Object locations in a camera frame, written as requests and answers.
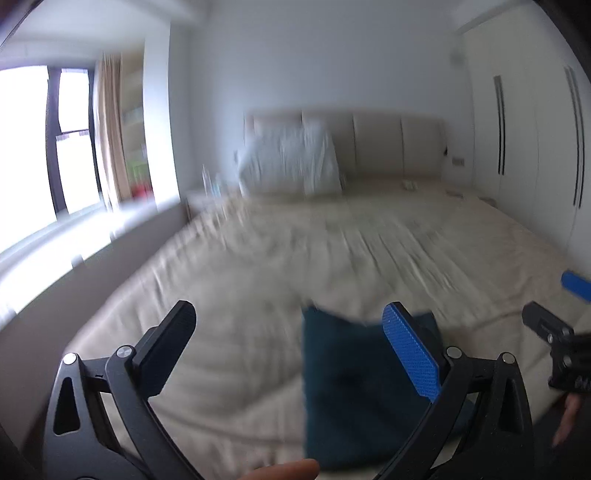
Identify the person's right hand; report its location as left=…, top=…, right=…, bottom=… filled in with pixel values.
left=551, top=394, right=585, bottom=447

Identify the window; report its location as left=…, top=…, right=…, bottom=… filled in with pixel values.
left=0, top=65, right=105, bottom=256

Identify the beige padded headboard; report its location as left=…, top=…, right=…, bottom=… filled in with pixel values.
left=244, top=110, right=447, bottom=186

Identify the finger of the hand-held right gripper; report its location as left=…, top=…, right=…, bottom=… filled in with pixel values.
left=561, top=270, right=591, bottom=304
left=522, top=301, right=576, bottom=345

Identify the dark green knit sweater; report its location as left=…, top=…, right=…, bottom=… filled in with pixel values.
left=301, top=307, right=476, bottom=472

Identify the bed with beige sheet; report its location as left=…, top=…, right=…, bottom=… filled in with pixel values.
left=60, top=178, right=591, bottom=480

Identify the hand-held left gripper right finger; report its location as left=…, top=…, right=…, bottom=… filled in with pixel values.
left=374, top=302, right=534, bottom=480

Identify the wall shelf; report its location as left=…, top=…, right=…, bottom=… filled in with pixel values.
left=119, top=50, right=149, bottom=200

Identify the beige curtain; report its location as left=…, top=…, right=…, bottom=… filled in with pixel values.
left=94, top=54, right=131, bottom=209

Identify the white wardrobe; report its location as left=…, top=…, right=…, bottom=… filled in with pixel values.
left=462, top=14, right=591, bottom=259

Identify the white pillow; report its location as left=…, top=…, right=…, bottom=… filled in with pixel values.
left=236, top=122, right=343, bottom=197

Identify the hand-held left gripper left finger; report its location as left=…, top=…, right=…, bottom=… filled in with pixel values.
left=39, top=300, right=204, bottom=480

